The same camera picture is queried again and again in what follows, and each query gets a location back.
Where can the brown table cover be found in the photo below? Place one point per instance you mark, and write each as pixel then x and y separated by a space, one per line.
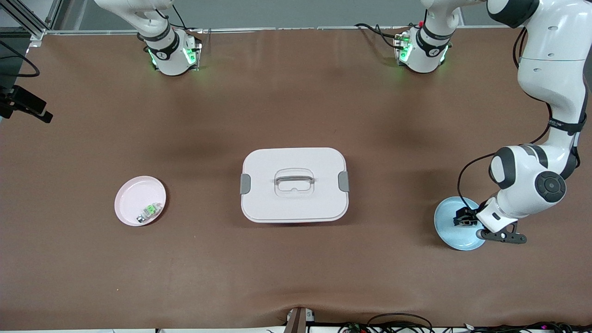
pixel 296 268

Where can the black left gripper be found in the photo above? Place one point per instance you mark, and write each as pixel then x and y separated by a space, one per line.
pixel 467 216

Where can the green and silver switch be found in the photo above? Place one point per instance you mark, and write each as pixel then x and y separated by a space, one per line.
pixel 149 212

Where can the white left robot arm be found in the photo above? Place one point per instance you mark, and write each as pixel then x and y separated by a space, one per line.
pixel 550 60

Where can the light blue round plate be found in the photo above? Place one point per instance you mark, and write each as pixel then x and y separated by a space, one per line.
pixel 455 236

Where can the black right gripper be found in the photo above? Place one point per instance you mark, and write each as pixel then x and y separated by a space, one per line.
pixel 4 111

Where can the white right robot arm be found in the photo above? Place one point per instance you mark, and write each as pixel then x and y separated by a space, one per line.
pixel 171 55

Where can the small hub with lights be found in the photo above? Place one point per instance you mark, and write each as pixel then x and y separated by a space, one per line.
pixel 355 328

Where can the pink round plate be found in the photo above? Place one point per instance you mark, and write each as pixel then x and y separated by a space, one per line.
pixel 134 194

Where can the aluminium frame strut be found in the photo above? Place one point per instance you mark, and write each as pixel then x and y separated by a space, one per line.
pixel 28 21

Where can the grey box latch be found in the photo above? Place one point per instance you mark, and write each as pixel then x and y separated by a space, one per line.
pixel 245 184
pixel 343 181

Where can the white lidded storage box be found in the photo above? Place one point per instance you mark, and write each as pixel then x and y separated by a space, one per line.
pixel 296 208

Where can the aluminium camera mount post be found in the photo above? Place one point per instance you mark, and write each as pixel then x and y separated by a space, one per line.
pixel 298 321

